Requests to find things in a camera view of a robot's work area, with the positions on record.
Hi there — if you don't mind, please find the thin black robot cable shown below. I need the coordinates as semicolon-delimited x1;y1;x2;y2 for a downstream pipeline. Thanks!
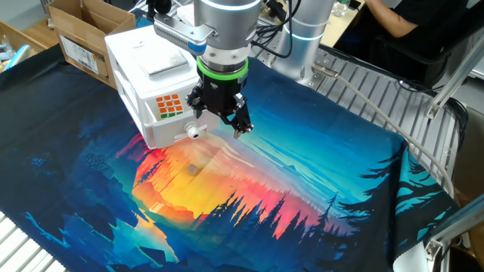
249;0;303;60

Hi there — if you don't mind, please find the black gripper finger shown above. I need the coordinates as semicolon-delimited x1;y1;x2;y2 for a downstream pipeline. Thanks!
222;93;255;140
185;85;208;117

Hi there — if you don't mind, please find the clear plastic bottle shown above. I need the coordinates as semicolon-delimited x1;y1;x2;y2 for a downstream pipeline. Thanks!
332;0;351;18

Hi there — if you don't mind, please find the white drawer with knob handle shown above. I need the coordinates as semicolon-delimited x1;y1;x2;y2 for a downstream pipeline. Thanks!
141;87;221;150

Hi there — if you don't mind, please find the wooden crate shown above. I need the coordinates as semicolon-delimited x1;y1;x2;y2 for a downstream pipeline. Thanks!
0;20;49;73

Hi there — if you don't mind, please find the brown cardboard box with label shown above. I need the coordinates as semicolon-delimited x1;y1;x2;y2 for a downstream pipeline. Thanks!
44;0;137;91

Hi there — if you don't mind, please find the forest sunset print cloth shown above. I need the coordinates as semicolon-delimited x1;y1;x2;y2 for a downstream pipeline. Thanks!
0;43;461;272

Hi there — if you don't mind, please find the white plastic drawer cabinet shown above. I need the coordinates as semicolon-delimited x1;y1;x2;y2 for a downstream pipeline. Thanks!
104;24;208;141

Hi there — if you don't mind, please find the silver wrist camera blue cap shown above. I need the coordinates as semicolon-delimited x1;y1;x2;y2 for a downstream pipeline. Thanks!
153;13;208;57

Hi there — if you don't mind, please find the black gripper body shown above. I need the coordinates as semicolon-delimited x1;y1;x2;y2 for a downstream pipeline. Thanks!
198;73;249;119

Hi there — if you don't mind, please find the black cable bundle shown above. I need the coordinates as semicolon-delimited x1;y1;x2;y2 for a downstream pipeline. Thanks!
396;79;470;154

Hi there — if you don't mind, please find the person forearm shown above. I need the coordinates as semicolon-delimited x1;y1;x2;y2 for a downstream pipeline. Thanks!
363;0;419;39

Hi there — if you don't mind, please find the person black shirt torso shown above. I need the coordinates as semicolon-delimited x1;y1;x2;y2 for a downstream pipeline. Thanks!
391;0;472;29

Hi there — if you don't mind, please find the orange green rubik's cube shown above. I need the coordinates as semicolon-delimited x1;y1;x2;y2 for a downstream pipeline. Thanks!
155;93;185;120

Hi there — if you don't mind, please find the thick grey cable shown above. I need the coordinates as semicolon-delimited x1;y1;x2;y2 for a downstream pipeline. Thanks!
310;62;456;199

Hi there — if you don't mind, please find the light blue plastic object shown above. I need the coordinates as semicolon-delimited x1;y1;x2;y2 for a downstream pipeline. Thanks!
2;44;32;72

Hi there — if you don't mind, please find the aluminium profile beam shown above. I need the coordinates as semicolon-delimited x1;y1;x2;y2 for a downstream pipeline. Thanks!
426;33;484;120
423;194;484;262

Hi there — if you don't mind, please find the grey metal plate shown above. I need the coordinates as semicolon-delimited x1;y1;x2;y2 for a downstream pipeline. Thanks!
130;39;189;76

